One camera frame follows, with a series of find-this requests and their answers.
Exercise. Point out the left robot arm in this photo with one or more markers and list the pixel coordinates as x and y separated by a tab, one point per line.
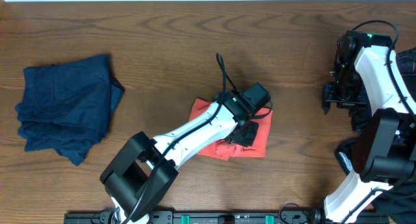
144	169

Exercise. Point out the black mounting rail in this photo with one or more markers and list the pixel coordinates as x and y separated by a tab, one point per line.
289	213

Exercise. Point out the folded navy blue garment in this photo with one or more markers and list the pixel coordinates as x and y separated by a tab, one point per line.
68	107

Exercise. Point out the black garment with white stripe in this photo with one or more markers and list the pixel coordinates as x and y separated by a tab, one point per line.
400	210

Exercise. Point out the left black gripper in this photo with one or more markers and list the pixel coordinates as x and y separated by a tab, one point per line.
249	143

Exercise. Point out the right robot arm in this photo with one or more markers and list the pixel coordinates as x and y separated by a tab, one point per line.
379	165

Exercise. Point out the black patterned garment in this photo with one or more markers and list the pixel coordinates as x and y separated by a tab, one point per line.
371	66

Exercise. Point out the orange printed t-shirt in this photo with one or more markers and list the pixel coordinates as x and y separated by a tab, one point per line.
223	150

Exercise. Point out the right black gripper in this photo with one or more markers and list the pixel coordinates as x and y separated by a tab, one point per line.
329	96

